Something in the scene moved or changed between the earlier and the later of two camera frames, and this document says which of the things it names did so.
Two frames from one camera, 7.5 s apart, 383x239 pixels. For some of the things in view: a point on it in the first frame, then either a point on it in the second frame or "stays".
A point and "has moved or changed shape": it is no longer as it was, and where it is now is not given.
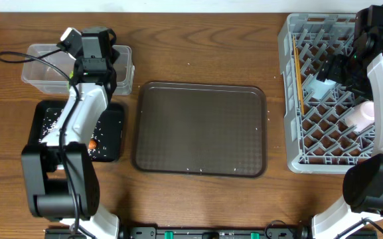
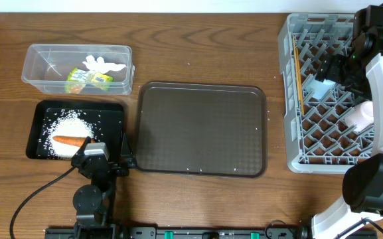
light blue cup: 318,87 stays
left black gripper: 113,54 → 124,170
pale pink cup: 362,116 stays
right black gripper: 332,70 stays
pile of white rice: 107,131 has moved or changed shape
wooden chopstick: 300,81 stays
